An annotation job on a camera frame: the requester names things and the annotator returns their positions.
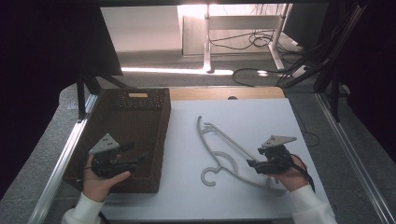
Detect black right gripper strap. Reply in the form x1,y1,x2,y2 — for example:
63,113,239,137
290,153,317,194

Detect black metal stand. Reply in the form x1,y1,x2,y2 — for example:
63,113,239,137
76,69,129,120
312,62,351,123

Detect white power strip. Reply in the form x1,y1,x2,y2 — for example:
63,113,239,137
288,64,311,80

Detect black floor cables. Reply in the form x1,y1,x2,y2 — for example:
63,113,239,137
208,29,309,88

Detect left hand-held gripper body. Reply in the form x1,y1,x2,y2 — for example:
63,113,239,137
88,133,132,179

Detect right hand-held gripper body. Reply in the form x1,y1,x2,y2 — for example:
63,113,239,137
257,134,298,175

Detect grey plastic clothes hanger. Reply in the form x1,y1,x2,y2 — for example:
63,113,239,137
196,115,288,197

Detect white metal desk frame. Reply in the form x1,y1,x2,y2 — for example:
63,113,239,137
177,3,294,75

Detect person's left hand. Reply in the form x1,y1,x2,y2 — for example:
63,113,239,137
81,153,132,203

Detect person's right hand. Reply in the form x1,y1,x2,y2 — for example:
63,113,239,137
268,154,310,193

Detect thin black cable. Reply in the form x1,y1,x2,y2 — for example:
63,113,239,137
290,102,321,148

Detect aluminium frame rail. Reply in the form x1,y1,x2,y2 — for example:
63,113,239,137
315,92,396,224
27,92,99,224

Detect black cable bundle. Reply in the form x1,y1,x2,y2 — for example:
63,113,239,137
275,1,370,89

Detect white table sheet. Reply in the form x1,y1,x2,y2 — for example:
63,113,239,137
100,97,336,222

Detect brown woven basket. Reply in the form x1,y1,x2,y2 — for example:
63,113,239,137
62,87,173,194

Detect black curtain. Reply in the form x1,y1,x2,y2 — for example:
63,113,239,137
0,0,124,200

